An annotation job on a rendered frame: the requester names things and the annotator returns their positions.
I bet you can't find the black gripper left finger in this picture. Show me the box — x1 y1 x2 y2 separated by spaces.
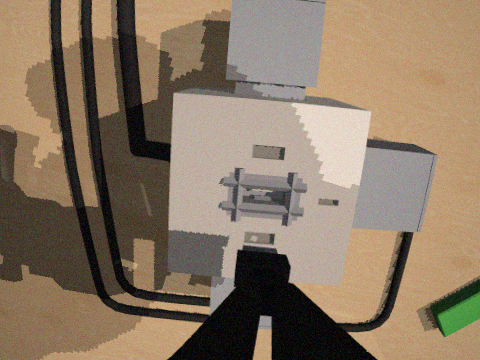
168 277 263 360

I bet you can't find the green rectangular block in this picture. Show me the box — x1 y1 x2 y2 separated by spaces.
431 280 480 337

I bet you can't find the white cube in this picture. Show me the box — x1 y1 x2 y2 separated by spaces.
116 0 371 285

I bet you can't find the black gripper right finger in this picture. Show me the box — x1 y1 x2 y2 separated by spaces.
271 281 377 360

